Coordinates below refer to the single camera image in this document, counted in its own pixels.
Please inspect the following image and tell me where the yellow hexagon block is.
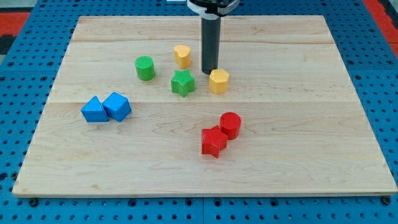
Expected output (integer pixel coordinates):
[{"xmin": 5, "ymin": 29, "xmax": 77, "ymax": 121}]
[{"xmin": 209, "ymin": 68, "xmax": 229, "ymax": 94}]

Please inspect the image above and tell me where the robot arm flange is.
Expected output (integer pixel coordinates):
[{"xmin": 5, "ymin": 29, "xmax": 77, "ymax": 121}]
[{"xmin": 187, "ymin": 0, "xmax": 240, "ymax": 20}]

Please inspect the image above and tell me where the yellow heart block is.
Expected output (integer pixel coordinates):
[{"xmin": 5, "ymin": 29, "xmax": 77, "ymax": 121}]
[{"xmin": 174, "ymin": 45, "xmax": 191, "ymax": 69}]

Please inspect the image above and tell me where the red star block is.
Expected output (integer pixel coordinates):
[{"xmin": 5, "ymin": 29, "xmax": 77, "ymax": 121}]
[{"xmin": 201, "ymin": 126, "xmax": 228, "ymax": 159}]

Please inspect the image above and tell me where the red cylinder block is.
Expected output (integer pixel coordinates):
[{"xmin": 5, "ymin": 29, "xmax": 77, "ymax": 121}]
[{"xmin": 220, "ymin": 112, "xmax": 242, "ymax": 140}]

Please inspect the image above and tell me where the green star block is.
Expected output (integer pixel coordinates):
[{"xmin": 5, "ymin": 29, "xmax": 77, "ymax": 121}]
[{"xmin": 171, "ymin": 69, "xmax": 195, "ymax": 97}]

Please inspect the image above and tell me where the wooden board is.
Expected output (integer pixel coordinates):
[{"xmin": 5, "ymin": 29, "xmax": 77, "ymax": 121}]
[{"xmin": 12, "ymin": 16, "xmax": 397, "ymax": 198}]

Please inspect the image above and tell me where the green cylinder block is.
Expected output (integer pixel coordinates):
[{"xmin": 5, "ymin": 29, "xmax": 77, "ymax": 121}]
[{"xmin": 135, "ymin": 56, "xmax": 155, "ymax": 81}]

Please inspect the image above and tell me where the blue cube block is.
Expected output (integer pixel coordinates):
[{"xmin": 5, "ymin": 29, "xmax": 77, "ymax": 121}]
[{"xmin": 102, "ymin": 92, "xmax": 132, "ymax": 122}]

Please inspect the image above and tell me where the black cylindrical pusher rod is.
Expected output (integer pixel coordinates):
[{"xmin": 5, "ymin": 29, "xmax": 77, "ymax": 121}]
[{"xmin": 201, "ymin": 18, "xmax": 221, "ymax": 75}]

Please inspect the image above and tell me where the blue triangle block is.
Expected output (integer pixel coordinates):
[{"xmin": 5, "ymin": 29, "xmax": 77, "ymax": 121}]
[{"xmin": 81, "ymin": 96, "xmax": 109, "ymax": 123}]

